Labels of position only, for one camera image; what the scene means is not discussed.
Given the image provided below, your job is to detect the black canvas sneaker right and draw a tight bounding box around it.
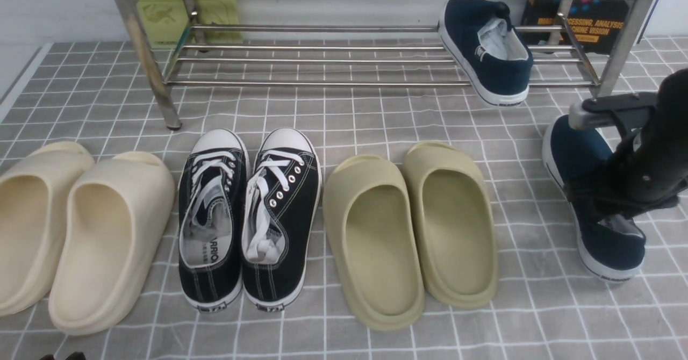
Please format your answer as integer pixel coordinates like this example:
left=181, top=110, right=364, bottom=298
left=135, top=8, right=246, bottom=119
left=241, top=127, right=323, bottom=313

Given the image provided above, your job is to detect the stainless steel shoe rack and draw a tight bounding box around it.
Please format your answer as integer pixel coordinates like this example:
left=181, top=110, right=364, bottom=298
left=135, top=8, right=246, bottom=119
left=115, top=0, right=656, bottom=131

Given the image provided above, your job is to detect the cream slipper far left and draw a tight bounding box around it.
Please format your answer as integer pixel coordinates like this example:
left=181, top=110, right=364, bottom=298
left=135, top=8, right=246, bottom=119
left=1, top=141, right=95, bottom=316

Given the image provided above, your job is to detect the black canvas sneaker left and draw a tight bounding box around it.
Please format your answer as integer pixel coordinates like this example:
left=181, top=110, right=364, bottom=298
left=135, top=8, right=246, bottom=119
left=178, top=129, right=250, bottom=313

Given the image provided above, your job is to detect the navy slip-on shoe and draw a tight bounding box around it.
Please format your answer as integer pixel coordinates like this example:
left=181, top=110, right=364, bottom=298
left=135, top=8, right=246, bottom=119
left=541, top=114, right=646, bottom=283
left=438, top=0, right=534, bottom=107

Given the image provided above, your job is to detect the cream slipper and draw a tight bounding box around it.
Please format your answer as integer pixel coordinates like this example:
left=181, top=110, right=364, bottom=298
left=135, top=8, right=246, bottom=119
left=1, top=141, right=95, bottom=316
left=48, top=152, right=175, bottom=335

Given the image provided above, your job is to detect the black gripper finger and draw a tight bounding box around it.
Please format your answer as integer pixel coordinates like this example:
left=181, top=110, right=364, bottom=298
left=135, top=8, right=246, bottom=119
left=66, top=352, right=86, bottom=360

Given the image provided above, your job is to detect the black canvas sneaker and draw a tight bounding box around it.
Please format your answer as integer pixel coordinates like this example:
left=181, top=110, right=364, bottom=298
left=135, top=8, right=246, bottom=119
left=178, top=129, right=250, bottom=313
left=241, top=127, right=323, bottom=313

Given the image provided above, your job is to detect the green and teal book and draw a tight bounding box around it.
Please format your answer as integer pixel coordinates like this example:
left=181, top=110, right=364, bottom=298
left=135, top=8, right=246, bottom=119
left=137, top=0, right=243, bottom=49

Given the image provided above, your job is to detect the olive slipper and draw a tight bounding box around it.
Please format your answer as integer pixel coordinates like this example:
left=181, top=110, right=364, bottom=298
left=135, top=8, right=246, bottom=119
left=322, top=154, right=425, bottom=331
left=402, top=141, right=499, bottom=309

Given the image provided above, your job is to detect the olive slipper right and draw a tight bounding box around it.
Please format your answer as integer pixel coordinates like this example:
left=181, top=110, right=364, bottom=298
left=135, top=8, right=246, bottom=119
left=402, top=141, right=499, bottom=309

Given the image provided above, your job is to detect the olive slipper left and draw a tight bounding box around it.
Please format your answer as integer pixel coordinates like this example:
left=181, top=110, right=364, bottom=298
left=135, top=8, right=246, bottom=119
left=322, top=154, right=425, bottom=331

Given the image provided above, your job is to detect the black computer vision book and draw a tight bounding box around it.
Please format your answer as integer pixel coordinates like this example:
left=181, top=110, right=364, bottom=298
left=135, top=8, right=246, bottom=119
left=520, top=0, right=629, bottom=55

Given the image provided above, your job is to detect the grey grid tablecloth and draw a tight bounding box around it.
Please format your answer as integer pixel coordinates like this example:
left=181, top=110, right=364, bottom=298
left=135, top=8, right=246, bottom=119
left=2, top=41, right=686, bottom=359

